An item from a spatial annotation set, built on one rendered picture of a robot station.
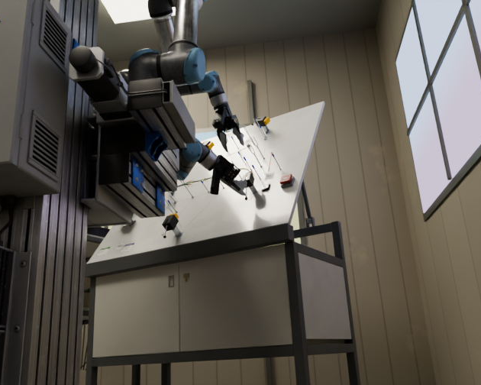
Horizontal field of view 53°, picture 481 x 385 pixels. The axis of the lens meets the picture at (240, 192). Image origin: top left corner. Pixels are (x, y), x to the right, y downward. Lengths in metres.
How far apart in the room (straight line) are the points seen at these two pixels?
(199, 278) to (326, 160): 2.57
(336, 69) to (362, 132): 0.71
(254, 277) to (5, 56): 1.28
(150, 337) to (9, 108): 1.47
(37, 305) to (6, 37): 0.61
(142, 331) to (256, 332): 0.61
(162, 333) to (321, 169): 2.62
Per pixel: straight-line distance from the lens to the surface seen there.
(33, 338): 1.21
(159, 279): 2.34
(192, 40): 1.78
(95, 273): 2.59
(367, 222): 4.35
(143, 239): 2.49
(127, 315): 2.46
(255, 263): 2.04
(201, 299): 2.17
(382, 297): 4.24
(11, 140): 1.10
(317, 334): 2.07
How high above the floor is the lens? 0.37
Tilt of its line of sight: 19 degrees up
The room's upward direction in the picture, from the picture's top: 3 degrees counter-clockwise
